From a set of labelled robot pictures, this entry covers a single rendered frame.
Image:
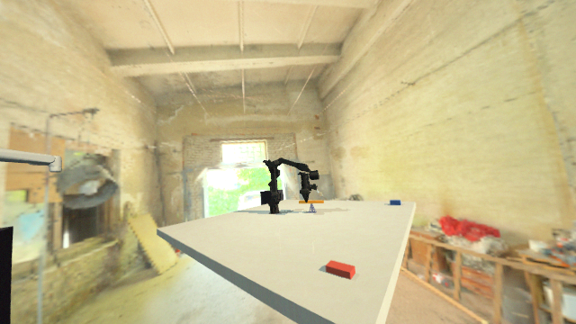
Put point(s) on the red rectangular block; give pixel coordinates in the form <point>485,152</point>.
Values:
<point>343,270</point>

